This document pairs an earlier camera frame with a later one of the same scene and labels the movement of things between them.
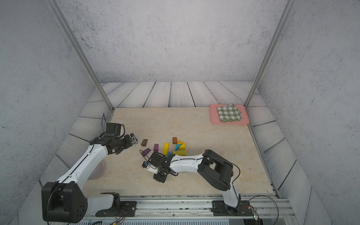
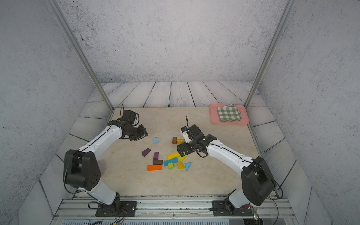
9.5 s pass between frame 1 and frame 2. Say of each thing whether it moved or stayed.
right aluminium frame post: stayed
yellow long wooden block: moved
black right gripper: moved
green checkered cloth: stayed
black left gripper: moved
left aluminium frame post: stayed
